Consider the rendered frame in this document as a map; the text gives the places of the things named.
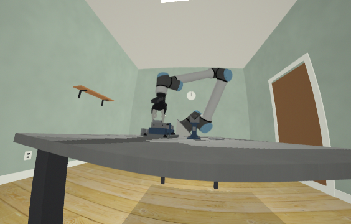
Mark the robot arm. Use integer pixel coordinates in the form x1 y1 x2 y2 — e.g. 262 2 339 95
156 68 232 133

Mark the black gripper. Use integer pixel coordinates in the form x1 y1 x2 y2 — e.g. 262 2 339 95
151 93 167 123

